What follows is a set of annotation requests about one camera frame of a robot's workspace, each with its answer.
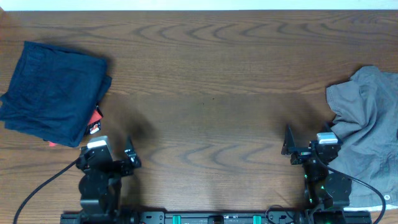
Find grey shorts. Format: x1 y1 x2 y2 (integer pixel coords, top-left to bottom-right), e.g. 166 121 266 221
326 66 397 210

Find navy blue shorts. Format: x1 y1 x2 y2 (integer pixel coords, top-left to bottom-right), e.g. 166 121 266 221
1 42 112 147
43 75 112 142

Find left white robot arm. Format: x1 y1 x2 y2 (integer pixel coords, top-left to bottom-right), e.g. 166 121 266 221
76 136 142 223

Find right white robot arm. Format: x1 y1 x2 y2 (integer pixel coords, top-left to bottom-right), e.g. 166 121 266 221
281 126 352 223

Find red clothing tag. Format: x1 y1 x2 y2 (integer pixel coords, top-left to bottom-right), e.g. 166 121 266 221
45 105 103 147

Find folded navy blue shorts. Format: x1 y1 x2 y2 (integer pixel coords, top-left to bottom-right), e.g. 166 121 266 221
43 75 112 142

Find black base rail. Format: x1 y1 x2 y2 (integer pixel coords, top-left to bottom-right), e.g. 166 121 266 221
60 207 372 224

